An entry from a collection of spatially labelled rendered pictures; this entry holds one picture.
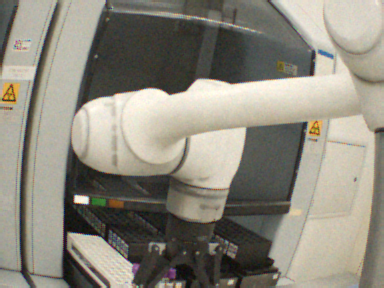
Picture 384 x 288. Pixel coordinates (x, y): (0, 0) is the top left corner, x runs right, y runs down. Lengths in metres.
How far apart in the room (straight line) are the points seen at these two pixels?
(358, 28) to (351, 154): 3.02
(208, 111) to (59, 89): 0.57
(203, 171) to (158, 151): 0.13
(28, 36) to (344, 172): 2.51
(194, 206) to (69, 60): 0.46
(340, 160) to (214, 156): 2.46
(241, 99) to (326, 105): 0.12
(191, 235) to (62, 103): 0.45
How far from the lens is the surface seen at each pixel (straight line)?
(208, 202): 1.10
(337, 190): 3.55
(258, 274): 1.71
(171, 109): 0.91
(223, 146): 1.07
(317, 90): 0.87
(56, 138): 1.42
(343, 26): 0.56
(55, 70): 1.39
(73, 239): 1.51
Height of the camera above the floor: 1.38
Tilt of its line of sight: 10 degrees down
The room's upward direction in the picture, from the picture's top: 12 degrees clockwise
